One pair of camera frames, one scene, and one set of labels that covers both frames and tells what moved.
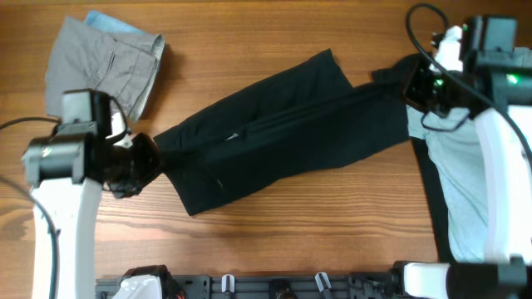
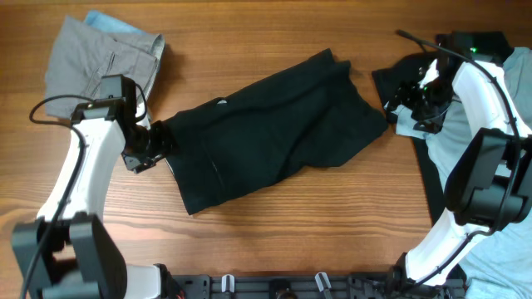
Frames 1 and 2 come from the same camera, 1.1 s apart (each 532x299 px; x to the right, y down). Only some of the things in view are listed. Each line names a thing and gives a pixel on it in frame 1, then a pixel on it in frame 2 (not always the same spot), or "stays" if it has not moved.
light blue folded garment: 103,22 stays
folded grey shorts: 82,56 stays
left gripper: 143,144 to 165,144
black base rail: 358,285 stays
